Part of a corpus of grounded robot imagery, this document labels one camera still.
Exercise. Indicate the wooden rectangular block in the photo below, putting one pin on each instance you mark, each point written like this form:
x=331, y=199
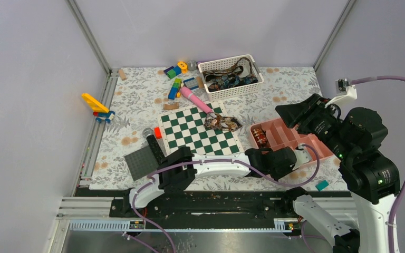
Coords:
x=200, y=82

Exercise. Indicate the wooden arch block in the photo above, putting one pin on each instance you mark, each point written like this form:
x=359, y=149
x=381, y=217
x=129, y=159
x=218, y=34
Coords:
x=172, y=106

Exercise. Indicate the brown floral patterned tie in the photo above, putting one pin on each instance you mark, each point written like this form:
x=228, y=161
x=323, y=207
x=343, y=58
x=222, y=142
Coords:
x=215, y=121

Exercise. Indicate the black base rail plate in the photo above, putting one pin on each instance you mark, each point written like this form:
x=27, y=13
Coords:
x=219, y=210

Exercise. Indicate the blue patterned tie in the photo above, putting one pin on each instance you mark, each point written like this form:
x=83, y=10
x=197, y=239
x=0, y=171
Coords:
x=230, y=81

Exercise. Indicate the small red block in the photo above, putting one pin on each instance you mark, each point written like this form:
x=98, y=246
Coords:
x=157, y=133

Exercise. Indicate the colourful lego block vehicle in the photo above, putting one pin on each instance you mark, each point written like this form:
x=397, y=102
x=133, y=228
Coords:
x=172, y=73

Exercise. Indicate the small teal block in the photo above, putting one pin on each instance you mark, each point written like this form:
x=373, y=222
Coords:
x=322, y=185

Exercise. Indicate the pink divided organizer tray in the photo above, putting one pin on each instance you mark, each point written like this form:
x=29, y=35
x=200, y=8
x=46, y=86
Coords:
x=279, y=136

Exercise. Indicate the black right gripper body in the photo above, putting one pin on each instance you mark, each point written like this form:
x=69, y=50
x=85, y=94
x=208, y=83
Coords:
x=324, y=125

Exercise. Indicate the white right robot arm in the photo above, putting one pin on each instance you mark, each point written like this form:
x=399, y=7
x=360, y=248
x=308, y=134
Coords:
x=372, y=179

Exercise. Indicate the grey lego baseplate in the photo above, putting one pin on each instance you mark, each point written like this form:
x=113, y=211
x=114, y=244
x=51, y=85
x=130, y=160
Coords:
x=141, y=162

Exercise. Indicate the green white chessboard mat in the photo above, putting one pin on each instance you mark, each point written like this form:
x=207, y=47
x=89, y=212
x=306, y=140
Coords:
x=185, y=127

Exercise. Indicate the purple glitter microphone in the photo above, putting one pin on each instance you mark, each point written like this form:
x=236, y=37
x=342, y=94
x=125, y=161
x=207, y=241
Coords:
x=192, y=65

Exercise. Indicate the white perforated plastic basket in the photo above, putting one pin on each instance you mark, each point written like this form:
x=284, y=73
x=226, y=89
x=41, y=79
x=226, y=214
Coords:
x=242, y=66

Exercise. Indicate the blue grey lego brick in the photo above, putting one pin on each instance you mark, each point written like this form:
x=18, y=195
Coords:
x=191, y=83

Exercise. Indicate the rolled red patterned tie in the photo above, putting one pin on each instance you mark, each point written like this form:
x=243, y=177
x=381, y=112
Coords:
x=260, y=137

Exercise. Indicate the yellow toy crane car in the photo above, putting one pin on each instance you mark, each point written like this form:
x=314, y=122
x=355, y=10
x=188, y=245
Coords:
x=100, y=112

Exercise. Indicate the wooden cylinder block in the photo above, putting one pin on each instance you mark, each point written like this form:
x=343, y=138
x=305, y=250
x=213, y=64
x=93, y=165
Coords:
x=122, y=74

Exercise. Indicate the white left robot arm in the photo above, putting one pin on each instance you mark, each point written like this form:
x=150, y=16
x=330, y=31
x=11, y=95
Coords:
x=177, y=171

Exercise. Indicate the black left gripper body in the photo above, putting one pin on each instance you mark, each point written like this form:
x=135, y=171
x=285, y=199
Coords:
x=276, y=172

